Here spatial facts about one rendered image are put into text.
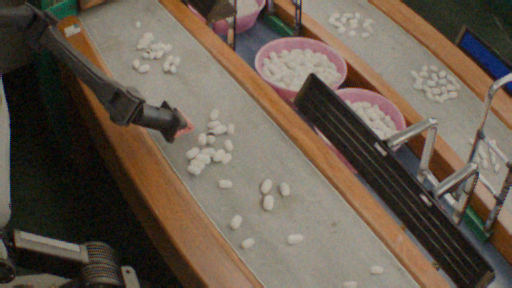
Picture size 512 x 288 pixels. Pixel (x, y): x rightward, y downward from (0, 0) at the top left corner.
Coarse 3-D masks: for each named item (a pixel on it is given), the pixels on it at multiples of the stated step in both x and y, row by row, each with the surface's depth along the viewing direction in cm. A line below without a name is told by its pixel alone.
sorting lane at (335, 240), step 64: (128, 0) 224; (128, 64) 194; (192, 64) 194; (256, 128) 175; (192, 192) 159; (256, 192) 160; (320, 192) 160; (256, 256) 146; (320, 256) 146; (384, 256) 145
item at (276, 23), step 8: (272, 0) 214; (288, 0) 205; (296, 0) 200; (272, 8) 217; (296, 8) 202; (264, 16) 221; (272, 16) 219; (296, 16) 204; (272, 24) 219; (280, 24) 215; (296, 24) 206; (280, 32) 216; (288, 32) 212; (296, 32) 209
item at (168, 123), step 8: (168, 104) 166; (160, 112) 160; (168, 112) 163; (160, 120) 160; (168, 120) 162; (176, 120) 163; (152, 128) 161; (160, 128) 162; (168, 128) 163; (176, 128) 162; (168, 136) 163
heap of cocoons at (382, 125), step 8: (352, 104) 183; (360, 104) 183; (368, 104) 183; (376, 104) 184; (360, 112) 181; (368, 112) 181; (376, 112) 181; (368, 120) 180; (376, 120) 179; (384, 120) 180; (376, 128) 179; (384, 128) 176; (392, 128) 177; (384, 136) 177
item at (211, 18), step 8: (184, 0) 165; (192, 0) 162; (200, 0) 160; (208, 0) 157; (216, 0) 155; (224, 0) 154; (200, 8) 159; (208, 8) 157; (216, 8) 155; (224, 8) 156; (232, 8) 158; (208, 16) 156; (216, 16) 157; (224, 16) 158; (232, 16) 160
